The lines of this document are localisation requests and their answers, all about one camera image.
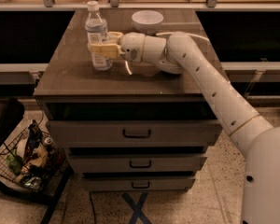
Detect grey drawer cabinet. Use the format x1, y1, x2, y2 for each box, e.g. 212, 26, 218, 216
35, 9, 218, 180

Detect clear plastic water bottle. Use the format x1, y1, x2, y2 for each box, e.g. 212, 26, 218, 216
85, 1, 112, 71

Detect bottom drawer with handle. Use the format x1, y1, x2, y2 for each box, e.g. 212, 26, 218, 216
81, 176, 195, 192

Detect soda can in basket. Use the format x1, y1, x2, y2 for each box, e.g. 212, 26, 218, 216
43, 136, 53, 148

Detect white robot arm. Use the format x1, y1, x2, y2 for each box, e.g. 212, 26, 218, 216
88, 32, 280, 224

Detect blue tape cross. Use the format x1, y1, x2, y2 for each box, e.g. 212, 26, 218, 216
122, 192, 152, 224

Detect black wire basket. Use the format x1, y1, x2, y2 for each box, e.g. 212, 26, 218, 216
0, 126, 66, 194

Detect green item in basket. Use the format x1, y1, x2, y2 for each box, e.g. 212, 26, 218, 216
7, 154, 22, 175

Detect black cable on floor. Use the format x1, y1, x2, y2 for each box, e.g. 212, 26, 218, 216
89, 191, 98, 224

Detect top drawer with handle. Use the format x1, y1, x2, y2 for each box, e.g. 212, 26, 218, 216
47, 120, 221, 147

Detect white ceramic bowl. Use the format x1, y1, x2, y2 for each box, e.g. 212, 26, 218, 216
132, 10, 163, 35

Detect middle drawer with handle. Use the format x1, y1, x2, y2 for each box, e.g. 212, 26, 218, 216
68, 154, 206, 174

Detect drawer with handle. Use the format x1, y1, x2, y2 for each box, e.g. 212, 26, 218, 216
47, 120, 221, 147
81, 176, 195, 192
68, 154, 206, 174

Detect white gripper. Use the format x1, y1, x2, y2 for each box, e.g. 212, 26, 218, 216
88, 32, 146, 63

